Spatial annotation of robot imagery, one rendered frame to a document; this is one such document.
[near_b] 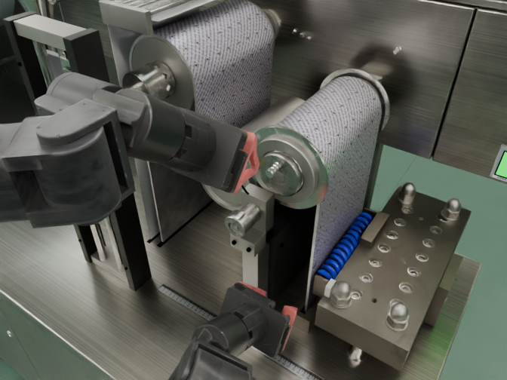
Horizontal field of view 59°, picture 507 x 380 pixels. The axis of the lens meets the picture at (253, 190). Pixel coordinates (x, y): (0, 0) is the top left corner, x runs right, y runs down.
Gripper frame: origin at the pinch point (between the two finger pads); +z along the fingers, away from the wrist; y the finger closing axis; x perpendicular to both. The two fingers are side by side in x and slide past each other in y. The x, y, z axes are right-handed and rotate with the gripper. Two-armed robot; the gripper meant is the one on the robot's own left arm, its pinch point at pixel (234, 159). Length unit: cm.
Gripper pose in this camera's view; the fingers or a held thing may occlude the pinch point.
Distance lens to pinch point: 55.4
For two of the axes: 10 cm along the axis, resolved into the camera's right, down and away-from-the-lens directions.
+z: 4.3, 1.1, 8.9
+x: 3.5, -9.3, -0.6
